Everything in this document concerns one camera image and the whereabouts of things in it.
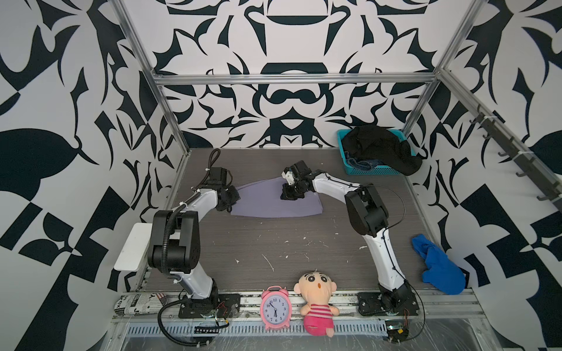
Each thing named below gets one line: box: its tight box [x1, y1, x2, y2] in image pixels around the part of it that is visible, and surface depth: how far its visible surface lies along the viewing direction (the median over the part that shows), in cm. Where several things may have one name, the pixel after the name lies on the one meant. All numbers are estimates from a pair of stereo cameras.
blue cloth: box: [411, 234, 467, 295], surface depth 81 cm
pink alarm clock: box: [260, 285, 292, 331], surface depth 73 cm
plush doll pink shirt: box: [293, 269, 340, 338], surface depth 71 cm
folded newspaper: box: [114, 293, 168, 316], surface depth 74 cm
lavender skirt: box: [230, 176, 324, 218], surface depth 98 cm
